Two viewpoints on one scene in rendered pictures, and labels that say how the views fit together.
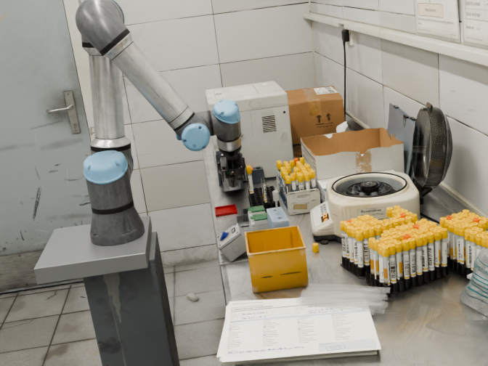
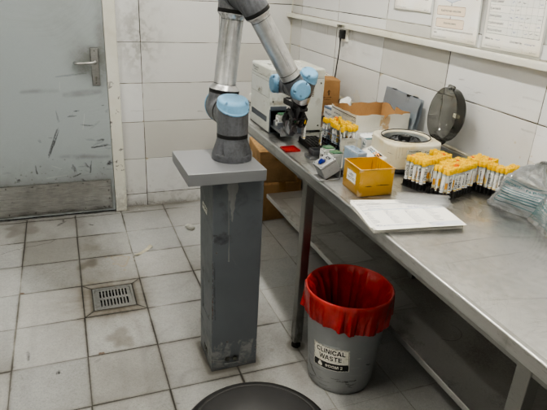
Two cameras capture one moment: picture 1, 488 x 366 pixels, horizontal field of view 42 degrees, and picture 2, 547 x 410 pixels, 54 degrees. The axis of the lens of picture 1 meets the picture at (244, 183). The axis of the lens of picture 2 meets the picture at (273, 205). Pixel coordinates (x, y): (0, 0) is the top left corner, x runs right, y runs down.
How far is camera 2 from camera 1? 0.85 m
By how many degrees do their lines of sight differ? 18
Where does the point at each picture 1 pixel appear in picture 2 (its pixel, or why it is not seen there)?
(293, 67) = not seen: hidden behind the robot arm
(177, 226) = (168, 172)
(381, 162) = (395, 124)
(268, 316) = (383, 208)
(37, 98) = (65, 50)
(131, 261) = (256, 175)
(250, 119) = not seen: hidden behind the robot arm
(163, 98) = (285, 58)
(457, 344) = (503, 224)
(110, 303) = (227, 207)
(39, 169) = (59, 113)
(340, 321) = (431, 211)
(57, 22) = not seen: outside the picture
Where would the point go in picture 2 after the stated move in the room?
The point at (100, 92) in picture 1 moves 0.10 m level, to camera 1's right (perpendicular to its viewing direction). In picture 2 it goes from (229, 48) to (255, 49)
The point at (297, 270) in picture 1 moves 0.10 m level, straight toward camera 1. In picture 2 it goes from (387, 183) to (399, 194)
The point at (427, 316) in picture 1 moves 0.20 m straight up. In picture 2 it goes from (476, 211) to (488, 154)
